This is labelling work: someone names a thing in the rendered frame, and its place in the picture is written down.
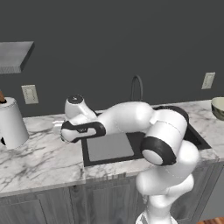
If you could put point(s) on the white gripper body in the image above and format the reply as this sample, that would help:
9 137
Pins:
57 126

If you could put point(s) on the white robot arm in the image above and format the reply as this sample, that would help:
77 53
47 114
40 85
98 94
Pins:
131 116

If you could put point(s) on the black sink basin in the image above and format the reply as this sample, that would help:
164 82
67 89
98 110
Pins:
110 147

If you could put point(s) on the grey cabinet door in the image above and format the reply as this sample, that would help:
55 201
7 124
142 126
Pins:
108 201
201 189
26 210

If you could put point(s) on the brown wooden rod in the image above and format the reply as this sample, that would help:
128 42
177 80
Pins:
1 97

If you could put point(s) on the dark arched tap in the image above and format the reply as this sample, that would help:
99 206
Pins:
141 87

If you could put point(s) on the white wall socket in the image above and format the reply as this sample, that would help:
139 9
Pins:
29 94
208 80

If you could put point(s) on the grey wall shelf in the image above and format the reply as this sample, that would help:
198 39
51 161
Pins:
13 55

